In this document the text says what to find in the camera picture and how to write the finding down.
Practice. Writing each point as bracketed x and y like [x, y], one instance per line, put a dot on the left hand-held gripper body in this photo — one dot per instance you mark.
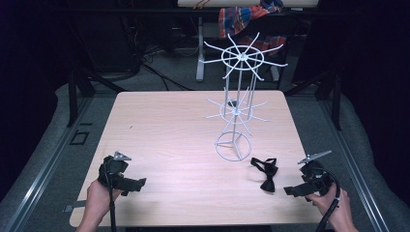
[111, 170]

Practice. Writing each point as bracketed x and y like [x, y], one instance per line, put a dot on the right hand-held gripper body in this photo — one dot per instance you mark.
[317, 179]

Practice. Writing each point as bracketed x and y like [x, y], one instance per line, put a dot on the black bow tie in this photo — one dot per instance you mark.
[268, 174]

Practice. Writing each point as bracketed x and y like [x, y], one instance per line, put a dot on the person's left hand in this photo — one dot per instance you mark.
[98, 199]

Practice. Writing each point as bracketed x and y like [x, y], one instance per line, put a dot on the person's right hand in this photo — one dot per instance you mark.
[335, 209]

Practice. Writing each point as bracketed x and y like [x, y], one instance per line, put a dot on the grey tape strip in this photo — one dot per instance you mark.
[74, 206]

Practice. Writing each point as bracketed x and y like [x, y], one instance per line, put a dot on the black metal stand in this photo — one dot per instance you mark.
[73, 93]
[335, 100]

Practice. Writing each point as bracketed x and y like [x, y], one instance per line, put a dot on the plaid cloth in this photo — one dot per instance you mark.
[238, 17]

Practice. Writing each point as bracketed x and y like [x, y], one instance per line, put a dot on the aluminium frame rail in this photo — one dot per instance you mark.
[354, 164]
[42, 170]

